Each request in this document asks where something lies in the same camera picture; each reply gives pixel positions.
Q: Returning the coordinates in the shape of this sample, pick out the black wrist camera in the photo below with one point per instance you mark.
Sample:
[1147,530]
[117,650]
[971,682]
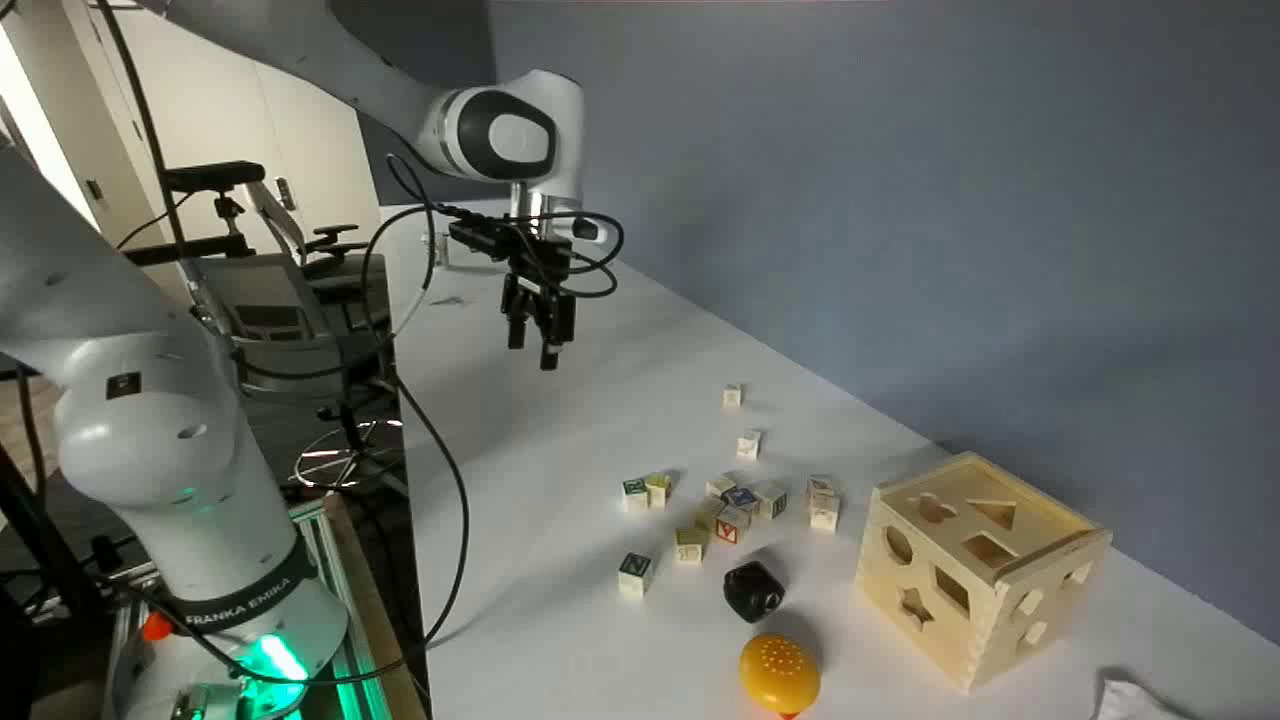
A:
[483,234]

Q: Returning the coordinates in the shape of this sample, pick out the white crumpled cloth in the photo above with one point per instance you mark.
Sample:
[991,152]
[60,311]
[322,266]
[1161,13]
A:
[1132,699]

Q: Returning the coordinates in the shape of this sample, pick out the orange red button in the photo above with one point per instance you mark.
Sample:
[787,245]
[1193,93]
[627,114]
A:
[156,627]

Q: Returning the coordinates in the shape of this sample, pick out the wooden shape sorter box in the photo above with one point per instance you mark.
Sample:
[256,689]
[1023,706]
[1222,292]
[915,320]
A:
[985,575]

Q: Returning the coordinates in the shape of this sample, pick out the black rounded cube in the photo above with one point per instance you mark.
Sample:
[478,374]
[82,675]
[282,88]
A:
[752,589]

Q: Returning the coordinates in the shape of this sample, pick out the grey equipment cart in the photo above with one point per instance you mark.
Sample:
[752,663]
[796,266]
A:
[274,319]

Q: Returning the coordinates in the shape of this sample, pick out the wooden leaf block red side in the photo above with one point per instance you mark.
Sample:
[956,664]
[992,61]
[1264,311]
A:
[819,494]

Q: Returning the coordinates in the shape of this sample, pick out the small wooden letter S block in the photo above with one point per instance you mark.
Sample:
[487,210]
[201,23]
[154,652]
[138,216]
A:
[748,444]

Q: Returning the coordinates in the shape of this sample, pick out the wooden picture block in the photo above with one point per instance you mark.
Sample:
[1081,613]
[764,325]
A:
[690,545]
[720,484]
[775,498]

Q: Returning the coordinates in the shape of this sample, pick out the yellow perforated dome toy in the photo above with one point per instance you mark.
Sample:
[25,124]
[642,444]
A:
[781,669]

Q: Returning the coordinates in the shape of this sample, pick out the wooden block red print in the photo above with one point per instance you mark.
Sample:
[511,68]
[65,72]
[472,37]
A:
[729,530]

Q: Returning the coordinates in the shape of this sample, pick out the wooden block blue print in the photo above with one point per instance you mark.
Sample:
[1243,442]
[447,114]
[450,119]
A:
[743,500]

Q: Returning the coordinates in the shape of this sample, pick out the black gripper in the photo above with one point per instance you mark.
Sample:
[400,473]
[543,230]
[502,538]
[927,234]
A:
[543,283]

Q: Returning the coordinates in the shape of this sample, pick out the black office chair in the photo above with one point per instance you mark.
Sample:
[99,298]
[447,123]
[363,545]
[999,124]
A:
[329,248]

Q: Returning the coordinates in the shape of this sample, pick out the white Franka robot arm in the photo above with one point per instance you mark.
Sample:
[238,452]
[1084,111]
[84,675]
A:
[133,402]

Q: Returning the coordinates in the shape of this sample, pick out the black clamp stand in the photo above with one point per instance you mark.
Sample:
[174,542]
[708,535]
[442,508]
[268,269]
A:
[215,173]

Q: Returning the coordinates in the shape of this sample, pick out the wooden block green print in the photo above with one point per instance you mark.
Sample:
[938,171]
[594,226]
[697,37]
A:
[638,575]
[634,494]
[660,488]

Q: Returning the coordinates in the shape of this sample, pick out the wooden block red letter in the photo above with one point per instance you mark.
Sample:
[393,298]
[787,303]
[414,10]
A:
[825,521]

